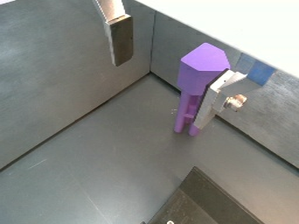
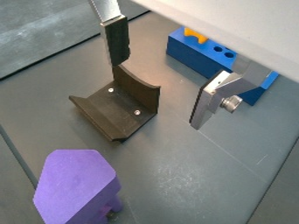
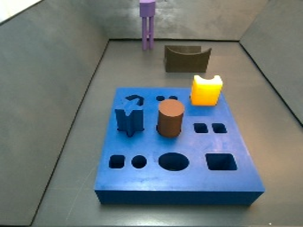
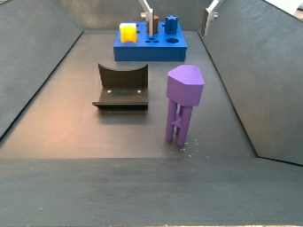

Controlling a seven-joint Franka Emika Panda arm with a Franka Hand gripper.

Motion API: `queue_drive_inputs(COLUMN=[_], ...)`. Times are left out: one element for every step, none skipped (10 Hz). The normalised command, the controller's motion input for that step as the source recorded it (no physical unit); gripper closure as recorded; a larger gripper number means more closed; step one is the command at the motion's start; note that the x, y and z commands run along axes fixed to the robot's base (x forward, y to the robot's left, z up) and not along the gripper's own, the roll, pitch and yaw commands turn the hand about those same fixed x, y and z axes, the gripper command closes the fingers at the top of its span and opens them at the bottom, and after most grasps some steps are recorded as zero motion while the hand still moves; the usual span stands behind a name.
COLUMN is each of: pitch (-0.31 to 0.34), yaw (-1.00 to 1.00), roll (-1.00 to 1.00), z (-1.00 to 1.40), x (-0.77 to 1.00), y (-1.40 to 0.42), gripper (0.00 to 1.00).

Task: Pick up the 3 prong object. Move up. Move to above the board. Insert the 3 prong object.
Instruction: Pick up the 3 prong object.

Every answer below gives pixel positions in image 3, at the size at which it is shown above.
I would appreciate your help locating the purple three prong object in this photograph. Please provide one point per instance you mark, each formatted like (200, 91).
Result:
(147, 14)

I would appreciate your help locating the blue shape sorter board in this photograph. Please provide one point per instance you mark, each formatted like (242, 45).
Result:
(203, 167)

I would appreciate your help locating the brown cylinder block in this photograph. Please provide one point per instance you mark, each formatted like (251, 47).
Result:
(170, 119)

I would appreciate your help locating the blue star block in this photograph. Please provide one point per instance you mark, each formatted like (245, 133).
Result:
(130, 119)

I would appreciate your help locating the yellow notched block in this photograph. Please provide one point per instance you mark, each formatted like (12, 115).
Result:
(206, 91)

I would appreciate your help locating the black curved holder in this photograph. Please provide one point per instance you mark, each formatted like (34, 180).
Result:
(186, 59)

